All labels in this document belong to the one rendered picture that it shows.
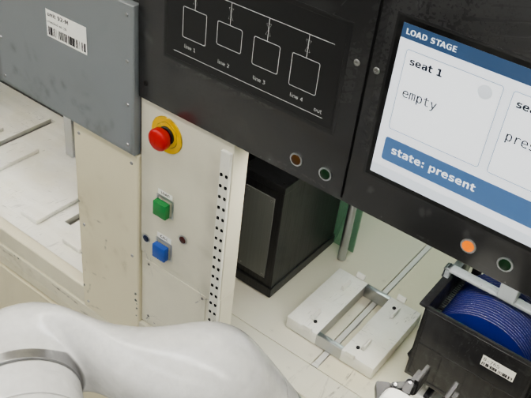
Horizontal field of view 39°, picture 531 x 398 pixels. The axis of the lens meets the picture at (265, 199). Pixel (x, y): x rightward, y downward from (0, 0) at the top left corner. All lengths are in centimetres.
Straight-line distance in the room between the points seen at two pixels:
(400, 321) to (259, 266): 32
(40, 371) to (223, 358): 15
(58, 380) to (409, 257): 129
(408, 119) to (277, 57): 20
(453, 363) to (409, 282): 41
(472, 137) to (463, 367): 58
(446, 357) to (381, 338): 22
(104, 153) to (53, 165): 68
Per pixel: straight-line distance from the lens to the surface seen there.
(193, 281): 137
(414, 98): 92
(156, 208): 132
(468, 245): 97
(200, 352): 62
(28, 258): 182
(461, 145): 92
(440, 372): 142
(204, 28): 109
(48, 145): 213
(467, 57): 87
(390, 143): 96
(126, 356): 63
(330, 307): 160
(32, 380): 64
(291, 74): 101
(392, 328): 159
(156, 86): 120
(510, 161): 90
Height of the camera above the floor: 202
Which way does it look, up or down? 37 degrees down
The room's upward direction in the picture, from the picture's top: 7 degrees clockwise
